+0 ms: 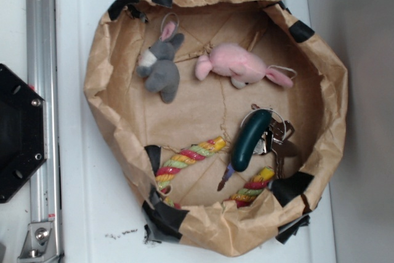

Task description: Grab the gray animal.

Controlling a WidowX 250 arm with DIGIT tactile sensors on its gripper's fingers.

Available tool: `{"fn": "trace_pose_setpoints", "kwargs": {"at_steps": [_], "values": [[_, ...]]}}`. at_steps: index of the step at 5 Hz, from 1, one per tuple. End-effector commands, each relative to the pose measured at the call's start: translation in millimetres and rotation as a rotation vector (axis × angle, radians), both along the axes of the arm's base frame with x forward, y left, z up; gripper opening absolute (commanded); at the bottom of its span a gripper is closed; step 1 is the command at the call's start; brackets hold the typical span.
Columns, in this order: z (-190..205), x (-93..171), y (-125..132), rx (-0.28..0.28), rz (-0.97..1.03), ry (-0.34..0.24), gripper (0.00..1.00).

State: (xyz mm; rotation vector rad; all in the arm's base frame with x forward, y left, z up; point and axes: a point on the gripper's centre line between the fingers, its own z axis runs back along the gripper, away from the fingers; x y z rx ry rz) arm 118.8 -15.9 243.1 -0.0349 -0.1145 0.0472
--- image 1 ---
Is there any brown paper bag bowl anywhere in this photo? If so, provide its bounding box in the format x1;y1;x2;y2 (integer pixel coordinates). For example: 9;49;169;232
84;0;348;257

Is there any pink plush bunny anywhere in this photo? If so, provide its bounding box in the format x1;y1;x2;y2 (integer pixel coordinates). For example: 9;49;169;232
195;43;294;89

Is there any gray plush bunny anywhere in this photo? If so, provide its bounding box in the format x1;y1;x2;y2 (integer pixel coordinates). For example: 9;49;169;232
136;12;185;103

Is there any bunch of metal keys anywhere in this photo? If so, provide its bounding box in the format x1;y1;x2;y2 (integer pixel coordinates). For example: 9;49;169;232
217;103;298;191

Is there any white plastic tray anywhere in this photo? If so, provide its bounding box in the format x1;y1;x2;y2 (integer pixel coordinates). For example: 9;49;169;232
54;0;338;263

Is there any multicolour twisted rope toy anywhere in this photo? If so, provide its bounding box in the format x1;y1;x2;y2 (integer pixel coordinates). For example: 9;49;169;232
155;136;275;209

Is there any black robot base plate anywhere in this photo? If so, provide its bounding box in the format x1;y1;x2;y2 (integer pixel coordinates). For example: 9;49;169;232
1;64;47;204

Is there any aluminium extrusion rail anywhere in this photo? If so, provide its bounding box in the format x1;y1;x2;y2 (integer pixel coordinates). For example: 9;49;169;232
26;0;65;262

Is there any metal corner bracket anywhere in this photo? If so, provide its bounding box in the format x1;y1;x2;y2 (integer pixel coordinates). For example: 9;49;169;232
17;221;60;262

